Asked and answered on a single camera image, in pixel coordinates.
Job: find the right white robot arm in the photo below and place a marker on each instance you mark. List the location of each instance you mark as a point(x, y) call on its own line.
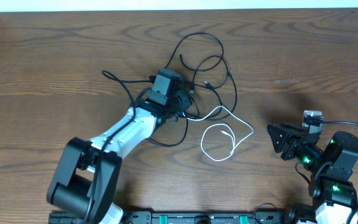
point(334, 196)

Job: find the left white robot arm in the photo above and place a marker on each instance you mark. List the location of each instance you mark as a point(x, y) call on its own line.
point(85, 179)

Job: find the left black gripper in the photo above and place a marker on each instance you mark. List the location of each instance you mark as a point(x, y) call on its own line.
point(184, 91)

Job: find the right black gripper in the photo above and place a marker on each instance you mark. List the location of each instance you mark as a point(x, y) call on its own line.
point(289, 137)

